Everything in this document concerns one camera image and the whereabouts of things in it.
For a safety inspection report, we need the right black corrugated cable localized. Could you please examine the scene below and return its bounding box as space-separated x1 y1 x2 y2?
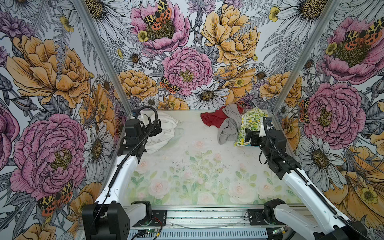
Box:
262 117 373 240

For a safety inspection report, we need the lemon print cloth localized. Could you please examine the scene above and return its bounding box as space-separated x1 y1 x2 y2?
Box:
235 108 269 147

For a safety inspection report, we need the white cloth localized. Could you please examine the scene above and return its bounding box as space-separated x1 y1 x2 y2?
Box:
139 111 179 155

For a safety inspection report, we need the grey cloth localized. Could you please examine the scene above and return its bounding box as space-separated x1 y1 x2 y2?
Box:
217 104 242 145

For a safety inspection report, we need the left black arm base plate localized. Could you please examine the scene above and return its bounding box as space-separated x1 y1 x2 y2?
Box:
134 210 168 227

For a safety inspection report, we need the left black corrugated cable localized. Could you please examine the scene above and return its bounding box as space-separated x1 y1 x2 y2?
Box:
86 105 159 240

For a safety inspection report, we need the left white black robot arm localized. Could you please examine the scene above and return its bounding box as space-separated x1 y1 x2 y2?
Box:
82 106 162 240

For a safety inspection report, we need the black corrugated cable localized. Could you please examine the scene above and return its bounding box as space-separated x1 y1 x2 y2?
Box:
86 105 159 240
262 117 373 240

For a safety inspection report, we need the aluminium front frame rail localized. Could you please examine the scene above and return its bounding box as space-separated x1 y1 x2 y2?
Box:
152 206 288 231

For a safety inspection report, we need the red cloth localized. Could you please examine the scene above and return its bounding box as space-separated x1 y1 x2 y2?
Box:
200 104 244 128

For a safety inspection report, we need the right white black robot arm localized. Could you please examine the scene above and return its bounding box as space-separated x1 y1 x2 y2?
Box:
245 117 369 240

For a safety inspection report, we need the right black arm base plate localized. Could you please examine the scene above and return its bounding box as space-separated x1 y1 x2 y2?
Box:
243 209 284 226

